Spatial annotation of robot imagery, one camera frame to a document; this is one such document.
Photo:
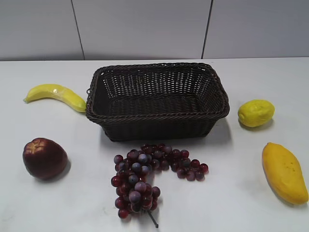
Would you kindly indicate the dark brown woven basket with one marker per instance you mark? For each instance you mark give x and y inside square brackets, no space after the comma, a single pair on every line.
[157,101]

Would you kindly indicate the yellow mango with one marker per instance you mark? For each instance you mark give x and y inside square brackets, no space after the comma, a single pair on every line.
[284,174]

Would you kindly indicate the yellow banana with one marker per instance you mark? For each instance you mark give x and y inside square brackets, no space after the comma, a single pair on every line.
[56,92]

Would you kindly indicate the dark red apple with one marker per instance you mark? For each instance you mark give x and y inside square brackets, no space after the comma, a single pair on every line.
[44,159]

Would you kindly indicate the yellow lemon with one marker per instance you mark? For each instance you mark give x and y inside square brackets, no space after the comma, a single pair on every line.
[256,113]

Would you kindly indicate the red grape bunch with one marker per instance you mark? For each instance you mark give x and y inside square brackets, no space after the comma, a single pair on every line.
[136,195]

